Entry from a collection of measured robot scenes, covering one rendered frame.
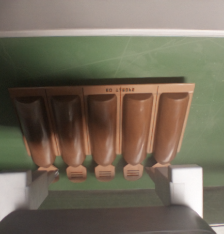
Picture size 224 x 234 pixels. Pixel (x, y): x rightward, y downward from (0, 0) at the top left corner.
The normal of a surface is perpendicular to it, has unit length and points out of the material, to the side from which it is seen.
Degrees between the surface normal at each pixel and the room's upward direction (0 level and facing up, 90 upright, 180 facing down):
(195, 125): 2
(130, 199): 90
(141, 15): 90
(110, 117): 29
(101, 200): 90
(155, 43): 2
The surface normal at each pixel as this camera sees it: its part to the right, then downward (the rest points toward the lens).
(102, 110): 0.04, 0.70
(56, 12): 0.01, -0.71
